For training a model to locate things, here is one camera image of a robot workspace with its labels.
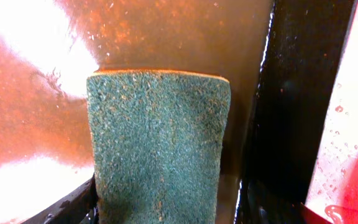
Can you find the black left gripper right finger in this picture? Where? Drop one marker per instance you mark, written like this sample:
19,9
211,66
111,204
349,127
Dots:
264,206

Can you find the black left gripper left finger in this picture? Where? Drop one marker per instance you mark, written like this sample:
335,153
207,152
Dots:
72,208

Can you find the green yellow sponge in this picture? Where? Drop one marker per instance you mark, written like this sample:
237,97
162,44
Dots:
157,138

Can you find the red serving tray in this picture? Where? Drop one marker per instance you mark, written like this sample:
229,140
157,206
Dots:
333,192

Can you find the black water tray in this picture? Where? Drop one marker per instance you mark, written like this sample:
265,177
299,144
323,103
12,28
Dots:
49,48

